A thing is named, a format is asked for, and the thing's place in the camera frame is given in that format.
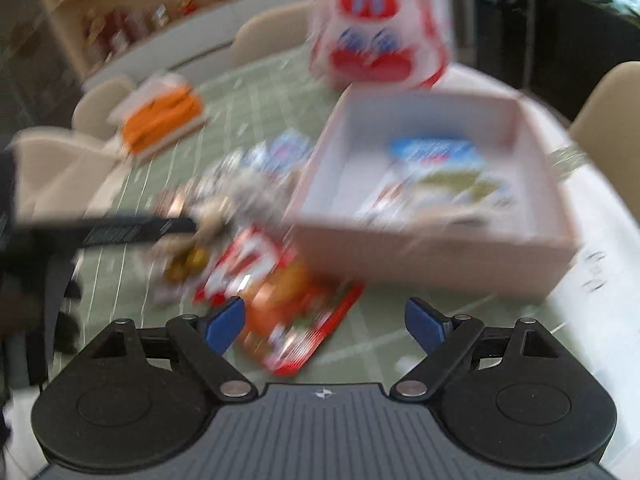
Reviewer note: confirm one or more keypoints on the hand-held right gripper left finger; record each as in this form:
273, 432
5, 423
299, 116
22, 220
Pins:
225, 325

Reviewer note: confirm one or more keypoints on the orange tissue pack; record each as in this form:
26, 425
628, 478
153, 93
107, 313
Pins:
160, 117

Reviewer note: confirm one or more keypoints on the red orange snack packet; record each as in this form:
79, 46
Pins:
285, 300

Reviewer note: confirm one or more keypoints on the white low cabinet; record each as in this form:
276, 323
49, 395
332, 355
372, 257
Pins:
200, 45

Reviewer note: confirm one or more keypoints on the green checked tablecloth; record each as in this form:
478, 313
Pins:
240, 110

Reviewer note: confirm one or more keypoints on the blue white snack packet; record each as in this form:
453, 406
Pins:
435, 152

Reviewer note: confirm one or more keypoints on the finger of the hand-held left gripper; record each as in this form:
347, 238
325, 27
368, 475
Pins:
125, 232

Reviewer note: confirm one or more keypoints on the rabbit face snack bag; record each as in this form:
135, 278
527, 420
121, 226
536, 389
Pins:
380, 25

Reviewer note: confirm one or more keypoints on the cream chair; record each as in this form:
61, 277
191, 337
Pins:
50, 170
610, 115
275, 30
100, 105

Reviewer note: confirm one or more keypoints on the pink cardboard box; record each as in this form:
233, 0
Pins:
450, 260

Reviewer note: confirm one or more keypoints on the red gold figurine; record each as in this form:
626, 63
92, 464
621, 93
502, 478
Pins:
184, 2

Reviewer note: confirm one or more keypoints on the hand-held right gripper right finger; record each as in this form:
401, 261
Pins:
422, 325

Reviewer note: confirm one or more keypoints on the green white snack packet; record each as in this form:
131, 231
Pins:
450, 190

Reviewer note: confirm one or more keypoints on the dark cabinet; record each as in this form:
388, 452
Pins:
585, 50

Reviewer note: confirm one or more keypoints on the heap of mixed small snacks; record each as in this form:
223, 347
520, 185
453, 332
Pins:
220, 200

